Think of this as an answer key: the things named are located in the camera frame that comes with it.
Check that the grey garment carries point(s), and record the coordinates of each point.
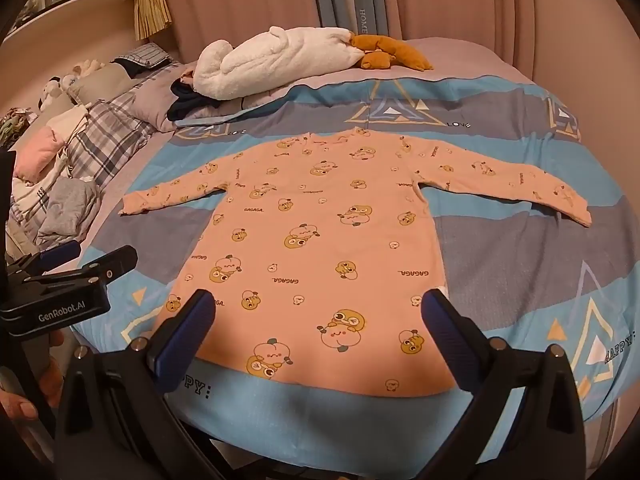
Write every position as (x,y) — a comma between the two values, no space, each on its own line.
(70,205)

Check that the pink cartoon print shirt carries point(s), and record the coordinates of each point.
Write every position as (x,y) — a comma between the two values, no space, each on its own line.
(320,240)

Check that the white fluffy blanket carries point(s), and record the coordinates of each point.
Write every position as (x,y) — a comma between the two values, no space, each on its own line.
(260,60)

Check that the floral cloth bundle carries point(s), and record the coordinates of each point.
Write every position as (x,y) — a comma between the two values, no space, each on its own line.
(15,125)

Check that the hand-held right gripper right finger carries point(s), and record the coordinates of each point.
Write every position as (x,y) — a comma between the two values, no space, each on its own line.
(445,342)

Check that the blue grey printed blanket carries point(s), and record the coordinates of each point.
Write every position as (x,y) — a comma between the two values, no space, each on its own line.
(500,270)

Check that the plaid folded cloth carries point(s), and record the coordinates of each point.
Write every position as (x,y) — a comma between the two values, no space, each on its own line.
(145,54)

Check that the white curved shelf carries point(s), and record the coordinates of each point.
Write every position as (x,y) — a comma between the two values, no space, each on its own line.
(75,10)

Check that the person's left hand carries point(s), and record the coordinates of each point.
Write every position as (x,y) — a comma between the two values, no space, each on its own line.
(17,407)

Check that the pink bed sheet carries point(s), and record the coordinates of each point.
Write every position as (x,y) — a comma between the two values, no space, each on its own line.
(460,52)

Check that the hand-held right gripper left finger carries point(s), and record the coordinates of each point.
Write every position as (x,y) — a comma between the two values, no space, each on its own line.
(182,345)

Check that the lilac pillow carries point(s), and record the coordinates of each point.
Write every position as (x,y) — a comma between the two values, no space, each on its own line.
(160,105)

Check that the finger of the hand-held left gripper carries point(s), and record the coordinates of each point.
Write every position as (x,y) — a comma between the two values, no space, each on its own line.
(115,260)
(60,252)

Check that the pink folded cloth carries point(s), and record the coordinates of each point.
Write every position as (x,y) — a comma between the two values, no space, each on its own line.
(37,152)

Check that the pink curtain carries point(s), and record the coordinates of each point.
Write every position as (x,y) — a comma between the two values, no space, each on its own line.
(500,0)

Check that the dark navy clothing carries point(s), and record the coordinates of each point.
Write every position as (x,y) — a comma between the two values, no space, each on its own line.
(187,102)

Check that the straw tassel hanging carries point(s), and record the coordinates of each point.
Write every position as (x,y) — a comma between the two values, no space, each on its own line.
(152,10)

